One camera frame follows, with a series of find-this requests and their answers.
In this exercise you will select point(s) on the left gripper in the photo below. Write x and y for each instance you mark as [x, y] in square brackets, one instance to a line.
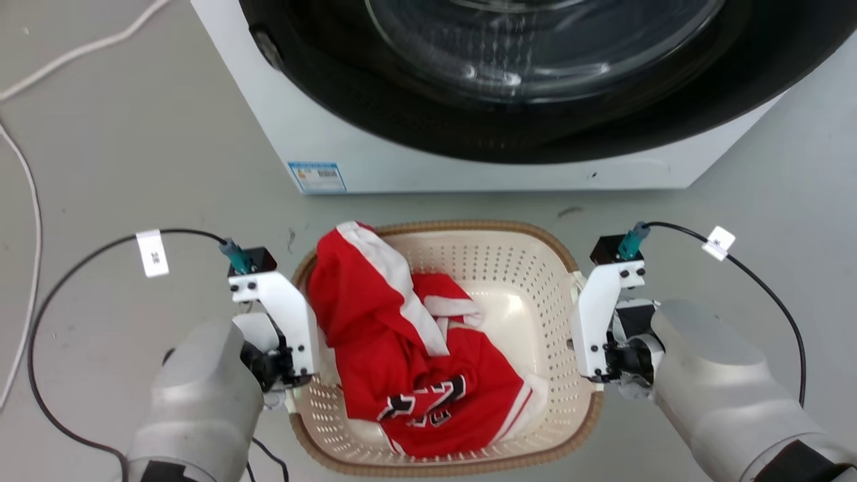
[264, 365]

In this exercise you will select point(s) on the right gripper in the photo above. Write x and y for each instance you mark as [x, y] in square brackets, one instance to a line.
[629, 355]

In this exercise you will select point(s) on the cream perforated laundry basket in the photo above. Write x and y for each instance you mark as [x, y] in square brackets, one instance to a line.
[515, 294]

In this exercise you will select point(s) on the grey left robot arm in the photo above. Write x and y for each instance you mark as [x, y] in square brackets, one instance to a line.
[197, 402]

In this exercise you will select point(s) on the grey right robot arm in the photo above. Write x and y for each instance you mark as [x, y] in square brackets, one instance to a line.
[720, 388]

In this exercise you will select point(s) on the red and white jersey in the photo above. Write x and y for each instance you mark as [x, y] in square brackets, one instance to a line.
[381, 348]

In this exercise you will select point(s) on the blue energy label sticker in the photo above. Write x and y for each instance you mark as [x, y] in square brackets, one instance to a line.
[317, 177]

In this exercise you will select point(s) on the white front-load washing machine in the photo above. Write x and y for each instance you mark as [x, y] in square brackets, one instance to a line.
[375, 157]

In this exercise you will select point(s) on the black round washer door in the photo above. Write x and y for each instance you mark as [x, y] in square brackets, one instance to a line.
[415, 114]

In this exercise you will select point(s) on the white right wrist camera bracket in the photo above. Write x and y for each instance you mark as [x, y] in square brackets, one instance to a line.
[596, 314]

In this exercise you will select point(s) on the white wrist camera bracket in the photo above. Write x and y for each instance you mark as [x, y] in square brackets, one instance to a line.
[596, 314]
[289, 314]

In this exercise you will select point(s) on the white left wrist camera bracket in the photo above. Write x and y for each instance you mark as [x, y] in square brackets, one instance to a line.
[289, 314]

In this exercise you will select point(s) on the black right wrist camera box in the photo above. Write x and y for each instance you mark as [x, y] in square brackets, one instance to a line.
[608, 251]

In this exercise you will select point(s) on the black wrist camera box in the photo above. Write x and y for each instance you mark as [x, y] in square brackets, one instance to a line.
[608, 251]
[258, 258]

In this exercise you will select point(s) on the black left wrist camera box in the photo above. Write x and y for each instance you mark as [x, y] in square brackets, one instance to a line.
[258, 258]

